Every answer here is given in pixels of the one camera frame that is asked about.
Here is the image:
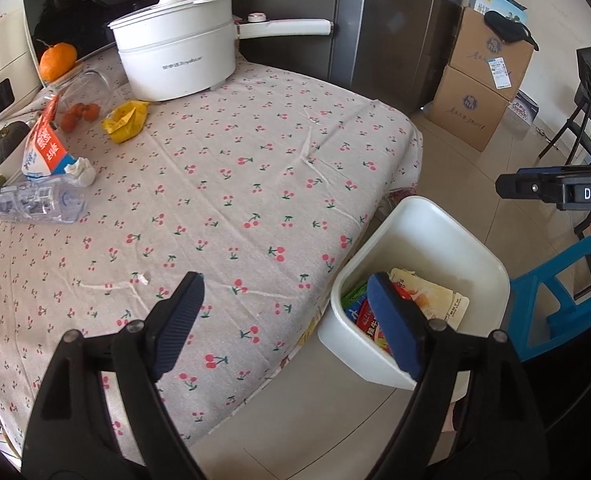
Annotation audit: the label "orange tangerine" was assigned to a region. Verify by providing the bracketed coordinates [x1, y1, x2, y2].
[38, 42, 78, 82]

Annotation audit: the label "green plastic bag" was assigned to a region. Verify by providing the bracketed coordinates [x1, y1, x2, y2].
[341, 282, 367, 311]

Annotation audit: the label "blue torn milk carton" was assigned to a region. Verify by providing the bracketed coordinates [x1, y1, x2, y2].
[345, 294, 367, 325]

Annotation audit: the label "lower cardboard box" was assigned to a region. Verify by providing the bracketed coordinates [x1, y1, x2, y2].
[427, 66, 508, 152]

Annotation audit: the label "small red tomatoes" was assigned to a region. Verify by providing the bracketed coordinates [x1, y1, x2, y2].
[59, 102, 100, 133]

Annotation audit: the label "grey refrigerator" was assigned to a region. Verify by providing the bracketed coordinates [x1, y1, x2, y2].
[234, 0, 463, 113]

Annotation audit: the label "blue printed box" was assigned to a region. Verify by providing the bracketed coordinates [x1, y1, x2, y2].
[468, 0, 527, 24]

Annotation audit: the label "cherry print tablecloth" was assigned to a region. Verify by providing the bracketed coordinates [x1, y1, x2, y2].
[0, 62, 422, 446]

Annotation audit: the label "blue plastic stool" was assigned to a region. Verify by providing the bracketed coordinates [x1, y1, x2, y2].
[504, 237, 591, 362]

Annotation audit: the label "orange white flour bag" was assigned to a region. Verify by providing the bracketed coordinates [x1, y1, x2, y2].
[21, 96, 76, 180]

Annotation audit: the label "cream paper bag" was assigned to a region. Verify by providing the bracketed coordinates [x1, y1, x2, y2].
[389, 268, 470, 330]

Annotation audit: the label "white air fryer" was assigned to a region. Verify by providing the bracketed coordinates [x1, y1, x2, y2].
[0, 10, 42, 119]

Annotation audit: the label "yellow crumpled wrapper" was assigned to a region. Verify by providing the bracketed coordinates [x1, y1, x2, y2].
[102, 100, 149, 144]

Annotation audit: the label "clear plastic bottle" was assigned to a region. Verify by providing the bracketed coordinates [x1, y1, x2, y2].
[0, 176, 86, 224]

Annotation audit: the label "upper cardboard box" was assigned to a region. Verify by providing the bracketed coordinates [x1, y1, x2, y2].
[449, 8, 534, 101]

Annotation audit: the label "red rimmed paper lid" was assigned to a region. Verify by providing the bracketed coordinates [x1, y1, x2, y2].
[355, 285, 392, 354]

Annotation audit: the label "white plastic trash bin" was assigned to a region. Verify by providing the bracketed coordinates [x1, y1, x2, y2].
[317, 196, 510, 390]

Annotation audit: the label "cardboard box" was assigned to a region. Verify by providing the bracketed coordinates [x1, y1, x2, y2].
[449, 8, 534, 101]
[427, 66, 508, 152]

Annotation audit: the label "black pouch on box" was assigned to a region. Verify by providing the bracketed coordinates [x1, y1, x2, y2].
[484, 11, 539, 51]

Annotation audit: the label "white paper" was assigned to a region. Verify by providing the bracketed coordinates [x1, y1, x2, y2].
[64, 157, 96, 188]

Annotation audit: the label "white electric cooking pot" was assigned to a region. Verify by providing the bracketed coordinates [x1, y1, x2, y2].
[109, 0, 333, 102]

